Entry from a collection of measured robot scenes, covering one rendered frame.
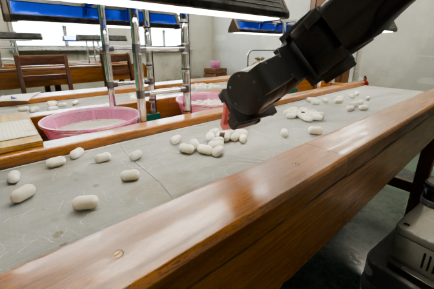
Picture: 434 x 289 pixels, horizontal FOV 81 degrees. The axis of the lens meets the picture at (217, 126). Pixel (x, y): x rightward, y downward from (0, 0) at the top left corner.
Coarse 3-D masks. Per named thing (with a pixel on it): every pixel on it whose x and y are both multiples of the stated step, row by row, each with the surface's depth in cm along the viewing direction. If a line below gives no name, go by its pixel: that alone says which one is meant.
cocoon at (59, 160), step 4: (60, 156) 50; (48, 160) 48; (52, 160) 48; (56, 160) 49; (60, 160) 49; (64, 160) 50; (48, 164) 48; (52, 164) 48; (56, 164) 49; (60, 164) 49
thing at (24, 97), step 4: (36, 92) 114; (4, 96) 106; (8, 96) 106; (12, 96) 102; (16, 96) 106; (20, 96) 106; (24, 96) 105; (28, 96) 105; (32, 96) 107; (0, 100) 98; (4, 100) 98; (8, 100) 99; (12, 100) 99; (16, 100) 100; (20, 100) 100; (24, 100) 100
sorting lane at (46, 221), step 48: (336, 96) 121; (384, 96) 121; (144, 144) 61; (240, 144) 61; (288, 144) 61; (0, 192) 41; (48, 192) 41; (96, 192) 41; (144, 192) 41; (0, 240) 31; (48, 240) 31
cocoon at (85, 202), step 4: (80, 196) 36; (84, 196) 36; (88, 196) 36; (92, 196) 36; (96, 196) 37; (76, 200) 36; (80, 200) 36; (84, 200) 36; (88, 200) 36; (92, 200) 36; (96, 200) 36; (72, 204) 35; (76, 204) 35; (80, 204) 35; (84, 204) 36; (88, 204) 36; (92, 204) 36; (96, 204) 36; (76, 208) 36; (80, 208) 36; (84, 208) 36; (88, 208) 36
